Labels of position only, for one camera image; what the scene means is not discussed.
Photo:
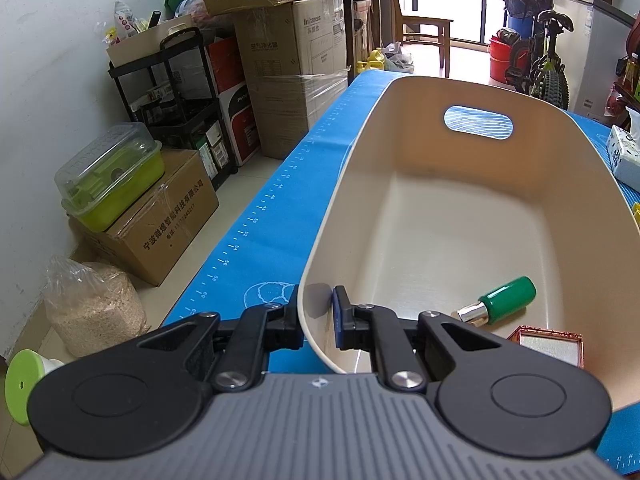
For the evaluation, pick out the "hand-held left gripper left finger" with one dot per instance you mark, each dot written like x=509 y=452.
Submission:
x=292 y=325

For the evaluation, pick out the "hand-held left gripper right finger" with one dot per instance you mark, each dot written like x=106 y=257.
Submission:
x=342 y=320

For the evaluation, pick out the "beige plastic basin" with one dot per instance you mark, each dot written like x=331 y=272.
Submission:
x=450 y=220

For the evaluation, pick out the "yellow barrel toy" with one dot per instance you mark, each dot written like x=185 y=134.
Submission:
x=636 y=217

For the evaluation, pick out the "blue table mat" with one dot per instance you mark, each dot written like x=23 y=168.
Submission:
x=280 y=220

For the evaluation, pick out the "green stubby screwdriver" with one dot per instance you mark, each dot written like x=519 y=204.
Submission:
x=505 y=297

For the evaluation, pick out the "printed cardboard box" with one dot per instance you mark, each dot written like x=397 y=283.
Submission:
x=160 y=225

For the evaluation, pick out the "clear bag of grain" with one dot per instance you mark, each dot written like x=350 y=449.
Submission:
x=92 y=310

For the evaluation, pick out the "red framed mirror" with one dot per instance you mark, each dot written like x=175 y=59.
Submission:
x=550 y=347

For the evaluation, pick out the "red and white box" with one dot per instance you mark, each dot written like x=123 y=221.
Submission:
x=240 y=115

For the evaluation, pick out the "green container with clear lid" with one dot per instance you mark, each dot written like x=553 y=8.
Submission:
x=110 y=180

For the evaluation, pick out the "black utility cart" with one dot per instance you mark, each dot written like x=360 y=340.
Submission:
x=170 y=110

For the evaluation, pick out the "large wrapped cardboard box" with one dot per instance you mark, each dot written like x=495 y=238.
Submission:
x=295 y=75

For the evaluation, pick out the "white plastic bag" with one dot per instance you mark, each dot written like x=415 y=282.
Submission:
x=399 y=60

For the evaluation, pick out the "white cup with green lid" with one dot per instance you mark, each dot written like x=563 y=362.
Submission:
x=22 y=385

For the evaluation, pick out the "red bucket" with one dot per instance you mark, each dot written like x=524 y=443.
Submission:
x=500 y=60

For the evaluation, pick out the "wooden chair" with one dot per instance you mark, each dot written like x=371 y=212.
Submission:
x=425 y=25

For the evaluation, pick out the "open cardboard box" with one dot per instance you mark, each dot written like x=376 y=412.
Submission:
x=145 y=42

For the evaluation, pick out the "tissue pack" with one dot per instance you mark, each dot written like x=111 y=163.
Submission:
x=625 y=155

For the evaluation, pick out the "black and green bicycle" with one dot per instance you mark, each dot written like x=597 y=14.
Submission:
x=547 y=60

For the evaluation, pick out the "blue bucket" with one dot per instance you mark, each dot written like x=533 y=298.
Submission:
x=520 y=27

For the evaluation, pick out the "white chest freezer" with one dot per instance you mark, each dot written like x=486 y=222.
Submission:
x=595 y=60

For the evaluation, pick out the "bottles on shelf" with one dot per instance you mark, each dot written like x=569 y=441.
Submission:
x=627 y=85

